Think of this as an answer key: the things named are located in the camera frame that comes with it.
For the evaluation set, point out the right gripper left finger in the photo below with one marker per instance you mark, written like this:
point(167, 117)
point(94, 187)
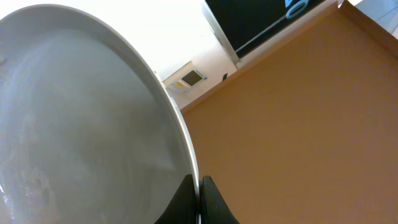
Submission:
point(182, 208)

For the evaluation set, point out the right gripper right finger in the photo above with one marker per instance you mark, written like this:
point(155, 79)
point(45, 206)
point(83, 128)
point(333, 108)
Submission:
point(213, 208)

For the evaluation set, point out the pale blue plate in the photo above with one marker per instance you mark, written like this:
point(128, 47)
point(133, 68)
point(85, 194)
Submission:
point(89, 134)

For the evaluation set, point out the white wall control panel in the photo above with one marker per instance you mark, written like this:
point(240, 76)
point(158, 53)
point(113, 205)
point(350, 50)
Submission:
point(185, 79)

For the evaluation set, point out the dark framed wall board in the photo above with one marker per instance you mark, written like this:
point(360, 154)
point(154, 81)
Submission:
point(247, 28)

